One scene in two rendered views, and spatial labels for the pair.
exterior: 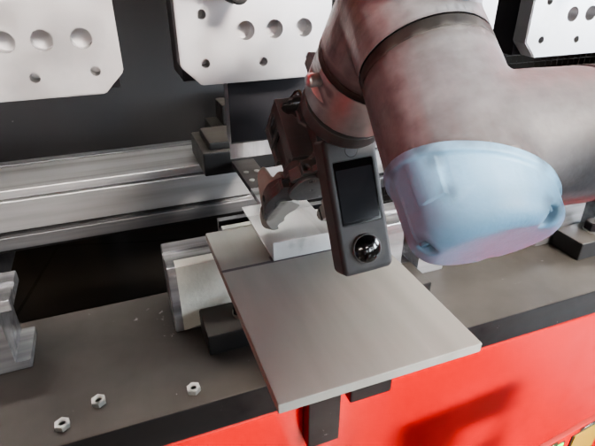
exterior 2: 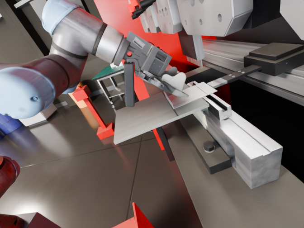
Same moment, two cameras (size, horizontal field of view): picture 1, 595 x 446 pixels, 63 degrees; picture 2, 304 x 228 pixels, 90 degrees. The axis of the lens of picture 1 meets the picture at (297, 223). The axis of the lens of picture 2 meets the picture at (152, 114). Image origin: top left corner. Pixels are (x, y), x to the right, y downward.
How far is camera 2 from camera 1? 0.68 m
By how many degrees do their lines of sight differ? 93
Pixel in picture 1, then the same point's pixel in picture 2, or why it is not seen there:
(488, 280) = (244, 222)
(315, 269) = (159, 105)
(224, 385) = not seen: hidden behind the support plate
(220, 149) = (253, 56)
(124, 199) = (235, 65)
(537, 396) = not seen: outside the picture
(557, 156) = not seen: hidden behind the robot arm
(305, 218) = (195, 96)
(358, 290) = (146, 115)
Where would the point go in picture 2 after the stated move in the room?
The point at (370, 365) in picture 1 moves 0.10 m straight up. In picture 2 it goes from (118, 121) to (102, 93)
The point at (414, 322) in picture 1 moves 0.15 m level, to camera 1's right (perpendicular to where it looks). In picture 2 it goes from (128, 127) to (105, 176)
